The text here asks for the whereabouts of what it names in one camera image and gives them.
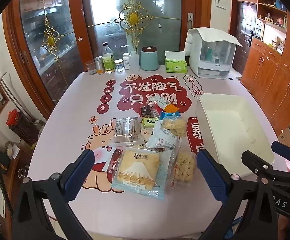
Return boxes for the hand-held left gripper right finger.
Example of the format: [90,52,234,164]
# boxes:
[196,149,278,240]

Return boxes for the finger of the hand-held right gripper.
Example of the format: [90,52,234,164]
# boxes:
[271,141,290,174]
[242,150,290,183]

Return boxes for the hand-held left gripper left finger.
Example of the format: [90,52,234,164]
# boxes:
[11,149,95,240]

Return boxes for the clear puffed snack packet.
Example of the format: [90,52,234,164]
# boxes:
[162,117,188,138]
[172,150,198,187]

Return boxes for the white plastic storage bin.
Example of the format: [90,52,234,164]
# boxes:
[195,93,275,176]

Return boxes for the clear brown cake packet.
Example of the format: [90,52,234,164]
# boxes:
[109,117,143,145]

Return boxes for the green snack packet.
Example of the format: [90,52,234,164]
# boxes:
[142,117,160,128]

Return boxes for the cardboard box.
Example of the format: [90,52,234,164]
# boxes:
[277,127,290,151]

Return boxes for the white blue print snack packet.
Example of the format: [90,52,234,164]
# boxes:
[145,121,183,153]

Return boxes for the mountain print bread packet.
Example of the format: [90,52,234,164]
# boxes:
[110,146,173,200]

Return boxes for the printed pink table cover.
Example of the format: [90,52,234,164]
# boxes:
[26,65,290,240]

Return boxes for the blue foil snack packet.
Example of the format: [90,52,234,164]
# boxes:
[159,111,182,120]

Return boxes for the red lid storage jar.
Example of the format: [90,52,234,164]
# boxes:
[6,109,40,147]

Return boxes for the orange white snack packet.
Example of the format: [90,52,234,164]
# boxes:
[151,97,182,112]

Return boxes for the dark snack packet red edge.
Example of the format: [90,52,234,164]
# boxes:
[139,105,153,117]

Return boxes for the drinking glass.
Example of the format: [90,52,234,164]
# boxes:
[85,60,98,76]

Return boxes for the metal drink can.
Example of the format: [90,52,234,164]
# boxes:
[94,56,104,75]

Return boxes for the white countertop appliance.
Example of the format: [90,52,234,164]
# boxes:
[185,27,243,80]

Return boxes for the small glass jar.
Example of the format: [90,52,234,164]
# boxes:
[114,59,124,73]

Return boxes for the clear bottle green label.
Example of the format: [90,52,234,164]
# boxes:
[102,42,116,74]

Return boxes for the green tissue box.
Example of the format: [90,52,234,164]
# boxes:
[164,51,187,72]

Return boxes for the white pill bottle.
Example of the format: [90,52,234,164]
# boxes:
[122,52,132,70]

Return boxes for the glass door gold ornament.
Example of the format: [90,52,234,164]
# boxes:
[3,0,90,112]
[81,0,212,68]

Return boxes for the white plastic bottle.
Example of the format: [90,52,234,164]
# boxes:
[129,51,141,72]

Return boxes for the dark entrance door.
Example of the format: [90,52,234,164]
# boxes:
[231,0,258,75]

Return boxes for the teal canister brown lid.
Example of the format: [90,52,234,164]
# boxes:
[140,46,160,72]

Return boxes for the white folded towel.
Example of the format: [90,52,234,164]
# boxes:
[186,27,243,47]

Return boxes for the wooden wall cabinet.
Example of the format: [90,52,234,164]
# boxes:
[240,0,290,132]

